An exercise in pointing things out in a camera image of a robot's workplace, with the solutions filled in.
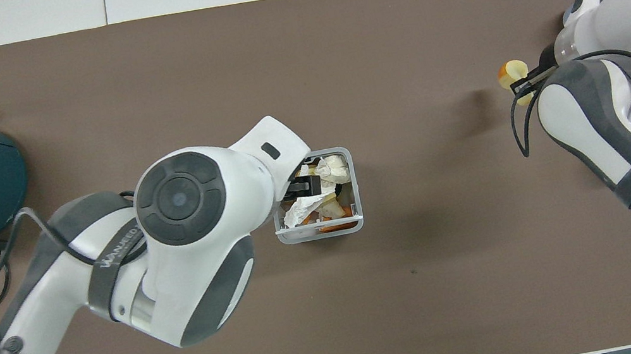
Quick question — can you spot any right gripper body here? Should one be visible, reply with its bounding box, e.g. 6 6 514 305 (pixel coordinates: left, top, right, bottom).
532 44 563 83

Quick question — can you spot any yellow orange trash piece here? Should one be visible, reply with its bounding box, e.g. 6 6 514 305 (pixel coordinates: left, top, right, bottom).
495 57 537 109

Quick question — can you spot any small grey bin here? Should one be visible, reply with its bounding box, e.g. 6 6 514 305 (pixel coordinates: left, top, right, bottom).
262 144 366 247

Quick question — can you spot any crumpled white paper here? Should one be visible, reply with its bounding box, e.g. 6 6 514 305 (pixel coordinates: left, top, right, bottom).
312 152 353 188

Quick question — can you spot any orange peel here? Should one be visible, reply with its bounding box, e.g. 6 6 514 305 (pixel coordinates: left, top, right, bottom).
300 211 361 238

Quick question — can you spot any white tissue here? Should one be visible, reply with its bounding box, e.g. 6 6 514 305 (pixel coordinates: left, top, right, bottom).
280 191 341 229

